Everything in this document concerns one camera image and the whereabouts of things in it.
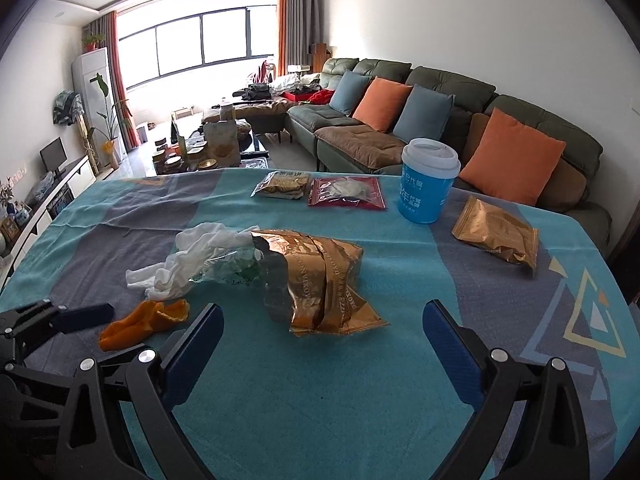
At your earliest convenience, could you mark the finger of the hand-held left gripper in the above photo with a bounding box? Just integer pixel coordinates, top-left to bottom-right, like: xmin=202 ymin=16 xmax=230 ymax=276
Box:
xmin=0 ymin=362 xmax=76 ymax=441
xmin=0 ymin=299 xmax=116 ymax=368

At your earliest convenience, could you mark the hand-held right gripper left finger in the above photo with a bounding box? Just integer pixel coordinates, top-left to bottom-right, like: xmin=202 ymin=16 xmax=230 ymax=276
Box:
xmin=50 ymin=302 xmax=226 ymax=480

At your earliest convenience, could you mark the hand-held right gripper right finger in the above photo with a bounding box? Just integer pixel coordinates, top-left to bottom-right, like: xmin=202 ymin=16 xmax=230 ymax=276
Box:
xmin=422 ymin=299 xmax=591 ymax=480

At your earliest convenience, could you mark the orange peel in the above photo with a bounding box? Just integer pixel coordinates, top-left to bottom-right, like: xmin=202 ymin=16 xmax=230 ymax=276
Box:
xmin=98 ymin=299 xmax=192 ymax=352

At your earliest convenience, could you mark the gold snack wrapper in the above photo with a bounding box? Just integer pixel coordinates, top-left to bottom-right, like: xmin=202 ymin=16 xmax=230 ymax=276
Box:
xmin=250 ymin=229 xmax=365 ymax=311
xmin=289 ymin=280 xmax=391 ymax=337
xmin=451 ymin=195 xmax=541 ymax=276

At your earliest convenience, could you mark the crumpled white tissue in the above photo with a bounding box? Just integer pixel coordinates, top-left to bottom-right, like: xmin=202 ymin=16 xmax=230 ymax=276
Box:
xmin=125 ymin=222 xmax=251 ymax=302

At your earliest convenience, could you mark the clear plastic bag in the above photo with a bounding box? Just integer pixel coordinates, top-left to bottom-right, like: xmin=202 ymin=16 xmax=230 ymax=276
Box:
xmin=189 ymin=232 xmax=266 ymax=286

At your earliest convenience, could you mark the white tv cabinet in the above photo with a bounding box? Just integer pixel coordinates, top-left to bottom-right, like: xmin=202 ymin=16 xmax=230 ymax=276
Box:
xmin=0 ymin=152 xmax=98 ymax=286

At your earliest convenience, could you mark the patterned teal tablecloth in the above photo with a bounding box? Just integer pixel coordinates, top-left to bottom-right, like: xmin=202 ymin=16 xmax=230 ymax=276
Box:
xmin=0 ymin=167 xmax=640 ymax=480

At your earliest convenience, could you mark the blue cup with white lid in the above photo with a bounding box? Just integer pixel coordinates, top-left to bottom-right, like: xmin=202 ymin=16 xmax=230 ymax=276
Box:
xmin=397 ymin=137 xmax=462 ymax=225

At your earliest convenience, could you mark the black monitor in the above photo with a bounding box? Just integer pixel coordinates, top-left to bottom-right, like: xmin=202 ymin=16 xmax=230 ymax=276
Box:
xmin=39 ymin=137 xmax=68 ymax=173

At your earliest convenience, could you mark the clear cookie packet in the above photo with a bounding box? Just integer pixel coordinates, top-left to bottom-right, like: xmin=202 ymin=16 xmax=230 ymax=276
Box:
xmin=250 ymin=170 xmax=311 ymax=201

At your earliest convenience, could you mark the red clear packet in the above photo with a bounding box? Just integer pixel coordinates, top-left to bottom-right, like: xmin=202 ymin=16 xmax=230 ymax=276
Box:
xmin=306 ymin=176 xmax=388 ymax=210

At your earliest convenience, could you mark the cluttered coffee table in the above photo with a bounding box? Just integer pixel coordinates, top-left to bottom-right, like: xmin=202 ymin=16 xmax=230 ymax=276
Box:
xmin=150 ymin=115 xmax=273 ymax=176

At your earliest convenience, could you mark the brown cushion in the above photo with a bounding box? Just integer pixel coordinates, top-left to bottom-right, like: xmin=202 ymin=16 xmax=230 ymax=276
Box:
xmin=467 ymin=112 xmax=588 ymax=211

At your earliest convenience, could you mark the kraft paper bag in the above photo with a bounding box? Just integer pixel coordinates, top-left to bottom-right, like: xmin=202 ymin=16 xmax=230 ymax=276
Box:
xmin=202 ymin=121 xmax=240 ymax=166

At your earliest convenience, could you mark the orange cushion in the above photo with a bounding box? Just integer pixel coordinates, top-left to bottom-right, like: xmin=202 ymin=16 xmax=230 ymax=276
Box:
xmin=458 ymin=107 xmax=567 ymax=206
xmin=351 ymin=76 xmax=413 ymax=133

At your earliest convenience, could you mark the dark hanging garment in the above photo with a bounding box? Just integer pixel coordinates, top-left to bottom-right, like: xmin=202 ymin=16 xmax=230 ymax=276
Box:
xmin=52 ymin=90 xmax=83 ymax=126

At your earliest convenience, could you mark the white standing air conditioner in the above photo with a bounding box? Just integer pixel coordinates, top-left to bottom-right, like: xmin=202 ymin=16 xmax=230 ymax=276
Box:
xmin=71 ymin=46 xmax=118 ymax=161

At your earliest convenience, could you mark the brown seat pad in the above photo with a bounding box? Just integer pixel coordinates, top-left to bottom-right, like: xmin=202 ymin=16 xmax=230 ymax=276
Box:
xmin=315 ymin=124 xmax=416 ymax=172

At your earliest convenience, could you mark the tall leafy plant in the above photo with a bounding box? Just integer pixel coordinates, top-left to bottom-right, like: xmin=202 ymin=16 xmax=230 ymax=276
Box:
xmin=90 ymin=72 xmax=133 ymax=168

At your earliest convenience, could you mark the blue cushion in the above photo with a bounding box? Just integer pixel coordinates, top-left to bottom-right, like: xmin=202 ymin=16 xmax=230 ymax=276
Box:
xmin=329 ymin=70 xmax=375 ymax=116
xmin=391 ymin=84 xmax=455 ymax=143

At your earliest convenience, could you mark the brown ottoman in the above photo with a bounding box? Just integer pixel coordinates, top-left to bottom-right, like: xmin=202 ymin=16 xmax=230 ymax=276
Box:
xmin=202 ymin=101 xmax=288 ymax=143

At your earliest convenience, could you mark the grey orange curtain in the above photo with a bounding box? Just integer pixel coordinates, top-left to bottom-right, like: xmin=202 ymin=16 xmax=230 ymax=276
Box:
xmin=276 ymin=0 xmax=326 ymax=78
xmin=89 ymin=10 xmax=142 ymax=151

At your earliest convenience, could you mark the green sectional sofa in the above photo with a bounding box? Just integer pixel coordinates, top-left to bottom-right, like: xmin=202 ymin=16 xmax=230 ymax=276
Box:
xmin=285 ymin=56 xmax=613 ymax=256

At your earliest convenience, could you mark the red cloth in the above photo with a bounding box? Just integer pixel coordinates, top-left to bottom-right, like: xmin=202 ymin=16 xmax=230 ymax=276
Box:
xmin=282 ymin=89 xmax=337 ymax=107

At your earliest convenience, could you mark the pile of clothes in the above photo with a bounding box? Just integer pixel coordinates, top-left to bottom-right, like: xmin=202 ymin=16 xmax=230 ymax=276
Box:
xmin=235 ymin=60 xmax=331 ymax=103

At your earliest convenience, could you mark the large window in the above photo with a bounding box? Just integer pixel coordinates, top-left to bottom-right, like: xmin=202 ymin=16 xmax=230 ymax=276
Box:
xmin=116 ymin=2 xmax=281 ymax=93

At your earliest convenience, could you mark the wooden cabinet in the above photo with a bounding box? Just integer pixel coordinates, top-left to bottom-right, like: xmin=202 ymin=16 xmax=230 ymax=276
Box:
xmin=307 ymin=42 xmax=337 ymax=76

